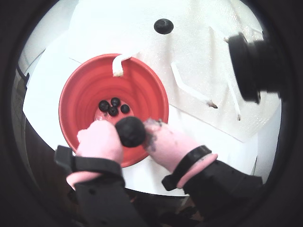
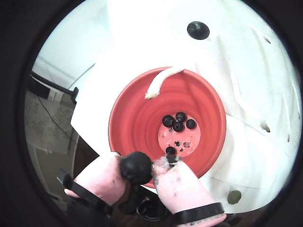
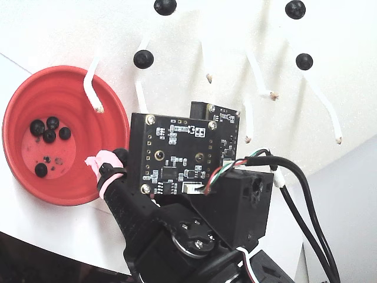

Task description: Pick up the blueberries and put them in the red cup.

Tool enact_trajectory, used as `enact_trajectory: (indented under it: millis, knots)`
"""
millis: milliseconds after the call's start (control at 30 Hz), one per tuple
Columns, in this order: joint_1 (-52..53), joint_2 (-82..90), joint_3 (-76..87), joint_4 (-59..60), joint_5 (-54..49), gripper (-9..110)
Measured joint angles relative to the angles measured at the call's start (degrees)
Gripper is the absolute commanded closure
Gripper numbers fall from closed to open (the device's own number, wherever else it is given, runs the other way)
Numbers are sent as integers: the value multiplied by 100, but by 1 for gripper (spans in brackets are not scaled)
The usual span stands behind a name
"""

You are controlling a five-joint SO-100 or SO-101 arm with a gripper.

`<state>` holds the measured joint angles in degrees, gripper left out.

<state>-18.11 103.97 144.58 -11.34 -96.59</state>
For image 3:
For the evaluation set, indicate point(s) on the red collapsible silicone cup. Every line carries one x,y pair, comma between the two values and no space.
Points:
29,97

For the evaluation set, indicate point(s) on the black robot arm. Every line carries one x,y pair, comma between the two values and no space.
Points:
271,268

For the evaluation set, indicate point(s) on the dark blueberry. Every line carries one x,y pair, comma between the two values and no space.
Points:
41,170
64,133
165,6
37,127
53,122
49,136
304,61
143,59
295,9
121,154

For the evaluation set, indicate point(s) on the white foam board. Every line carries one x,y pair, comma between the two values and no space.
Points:
182,44

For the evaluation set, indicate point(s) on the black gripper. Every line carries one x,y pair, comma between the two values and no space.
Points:
125,203

